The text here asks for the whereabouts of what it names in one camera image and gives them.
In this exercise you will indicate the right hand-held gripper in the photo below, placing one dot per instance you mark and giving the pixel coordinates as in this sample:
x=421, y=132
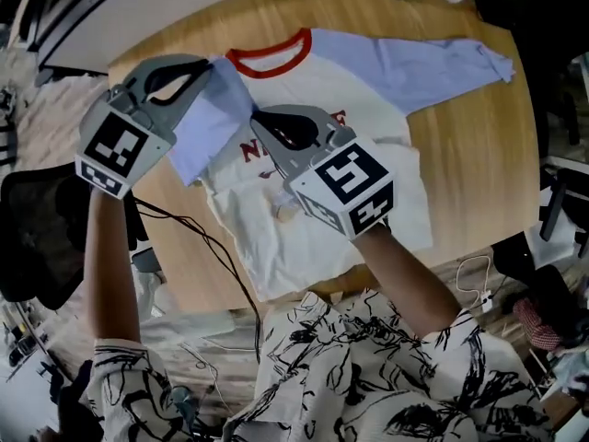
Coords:
x=349, y=177

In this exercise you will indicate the black mesh office chair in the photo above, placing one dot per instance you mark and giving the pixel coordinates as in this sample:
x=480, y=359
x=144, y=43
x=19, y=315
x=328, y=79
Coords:
x=37, y=237

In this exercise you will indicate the person's black white patterned top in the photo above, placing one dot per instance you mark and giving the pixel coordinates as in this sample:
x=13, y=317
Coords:
x=368, y=385

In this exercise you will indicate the red checked cloth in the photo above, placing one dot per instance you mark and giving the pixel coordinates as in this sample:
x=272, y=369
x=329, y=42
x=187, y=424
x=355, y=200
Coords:
x=536, y=325

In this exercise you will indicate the black pouch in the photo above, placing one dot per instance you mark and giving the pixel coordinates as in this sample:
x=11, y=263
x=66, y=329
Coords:
x=494, y=3

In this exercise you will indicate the white desk partition panel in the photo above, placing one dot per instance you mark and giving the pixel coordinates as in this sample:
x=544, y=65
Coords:
x=138, y=21

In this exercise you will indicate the person's left forearm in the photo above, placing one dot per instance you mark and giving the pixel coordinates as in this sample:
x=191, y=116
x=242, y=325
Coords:
x=110, y=270

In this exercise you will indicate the low black office chair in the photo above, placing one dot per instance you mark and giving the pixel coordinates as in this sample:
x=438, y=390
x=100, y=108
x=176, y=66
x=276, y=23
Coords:
x=547, y=283

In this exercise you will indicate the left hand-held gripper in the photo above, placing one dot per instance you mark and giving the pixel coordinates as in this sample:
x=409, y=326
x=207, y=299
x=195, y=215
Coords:
x=115, y=147

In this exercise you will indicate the white paper sheet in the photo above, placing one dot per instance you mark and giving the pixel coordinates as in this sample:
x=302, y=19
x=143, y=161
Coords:
x=559, y=251

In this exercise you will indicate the white and lilac raglan shirt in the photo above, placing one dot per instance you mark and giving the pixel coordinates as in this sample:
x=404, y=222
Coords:
x=359, y=90

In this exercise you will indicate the person's right forearm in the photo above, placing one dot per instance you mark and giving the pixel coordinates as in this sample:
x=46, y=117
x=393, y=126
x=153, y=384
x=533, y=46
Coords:
x=405, y=283

